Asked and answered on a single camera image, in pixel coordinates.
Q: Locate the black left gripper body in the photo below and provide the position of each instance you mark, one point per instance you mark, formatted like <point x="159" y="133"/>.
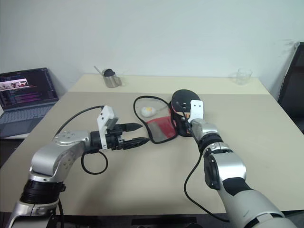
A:
<point x="115" y="140"/>

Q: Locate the thin metal stick in cup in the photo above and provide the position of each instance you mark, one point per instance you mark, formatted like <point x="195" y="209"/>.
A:
<point x="97" y="70"/>

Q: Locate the black object in steel cup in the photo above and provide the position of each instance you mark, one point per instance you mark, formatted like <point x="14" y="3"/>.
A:
<point x="109" y="72"/>

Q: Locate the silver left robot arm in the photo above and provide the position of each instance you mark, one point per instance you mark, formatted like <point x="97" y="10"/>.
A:
<point x="47" y="156"/>

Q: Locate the clear glass beaker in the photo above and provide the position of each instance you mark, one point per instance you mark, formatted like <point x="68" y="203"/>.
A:
<point x="241" y="77"/>

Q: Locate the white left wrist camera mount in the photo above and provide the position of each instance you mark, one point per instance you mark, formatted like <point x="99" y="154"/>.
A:
<point x="105" y="114"/>

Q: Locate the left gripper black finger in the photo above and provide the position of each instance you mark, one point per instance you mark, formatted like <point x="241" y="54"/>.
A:
<point x="130" y="127"/>
<point x="135" y="142"/>

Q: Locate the black and red paddle case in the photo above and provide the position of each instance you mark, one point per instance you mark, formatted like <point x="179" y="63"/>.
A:
<point x="164" y="126"/>

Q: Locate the grey open laptop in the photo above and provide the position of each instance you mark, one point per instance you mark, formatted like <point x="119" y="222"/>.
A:
<point x="26" y="90"/>

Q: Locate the black chair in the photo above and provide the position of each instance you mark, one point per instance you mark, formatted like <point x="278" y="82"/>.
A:
<point x="293" y="90"/>

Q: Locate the stainless steel cup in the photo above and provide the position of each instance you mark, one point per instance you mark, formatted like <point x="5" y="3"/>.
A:
<point x="111" y="82"/>

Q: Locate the white ball with yellow mark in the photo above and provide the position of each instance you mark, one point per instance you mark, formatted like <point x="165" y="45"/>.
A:
<point x="147" y="111"/>

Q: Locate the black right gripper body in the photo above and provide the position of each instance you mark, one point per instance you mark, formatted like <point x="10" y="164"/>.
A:
<point x="184" y="130"/>

